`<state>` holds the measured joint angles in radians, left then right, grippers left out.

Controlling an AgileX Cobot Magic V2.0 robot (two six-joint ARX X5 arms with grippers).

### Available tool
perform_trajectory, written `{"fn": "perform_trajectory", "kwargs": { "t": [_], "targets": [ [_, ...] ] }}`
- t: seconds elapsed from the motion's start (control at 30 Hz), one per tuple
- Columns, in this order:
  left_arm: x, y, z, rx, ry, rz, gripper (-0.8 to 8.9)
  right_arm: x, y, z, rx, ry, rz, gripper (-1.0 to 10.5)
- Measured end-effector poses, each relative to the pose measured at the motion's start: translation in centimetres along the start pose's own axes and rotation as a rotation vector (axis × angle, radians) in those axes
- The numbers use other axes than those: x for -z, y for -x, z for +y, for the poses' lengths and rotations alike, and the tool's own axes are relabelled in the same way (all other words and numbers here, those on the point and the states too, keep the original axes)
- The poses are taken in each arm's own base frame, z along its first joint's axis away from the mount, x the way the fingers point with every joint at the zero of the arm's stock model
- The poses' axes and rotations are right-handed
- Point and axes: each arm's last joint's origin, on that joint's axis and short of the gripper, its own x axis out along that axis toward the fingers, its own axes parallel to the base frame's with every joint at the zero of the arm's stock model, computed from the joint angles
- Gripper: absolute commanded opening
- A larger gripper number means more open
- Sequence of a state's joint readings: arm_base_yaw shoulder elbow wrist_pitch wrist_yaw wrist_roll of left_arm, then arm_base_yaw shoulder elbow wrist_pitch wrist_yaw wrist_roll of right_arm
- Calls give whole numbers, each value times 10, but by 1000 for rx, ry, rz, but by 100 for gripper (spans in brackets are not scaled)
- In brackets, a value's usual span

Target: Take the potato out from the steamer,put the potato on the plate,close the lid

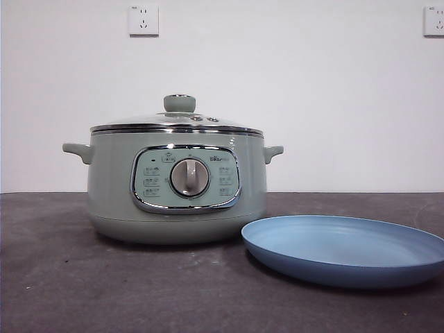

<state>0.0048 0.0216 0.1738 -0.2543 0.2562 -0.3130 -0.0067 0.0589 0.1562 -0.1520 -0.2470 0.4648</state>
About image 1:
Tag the blue round plate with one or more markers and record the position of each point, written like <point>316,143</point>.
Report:
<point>333,249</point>

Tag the green electric steamer pot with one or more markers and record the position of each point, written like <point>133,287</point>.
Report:
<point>111,194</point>

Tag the white wall socket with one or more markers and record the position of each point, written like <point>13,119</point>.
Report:
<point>144,21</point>
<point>435,21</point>

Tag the glass lid with green knob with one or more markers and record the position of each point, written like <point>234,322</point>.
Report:
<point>178,103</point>

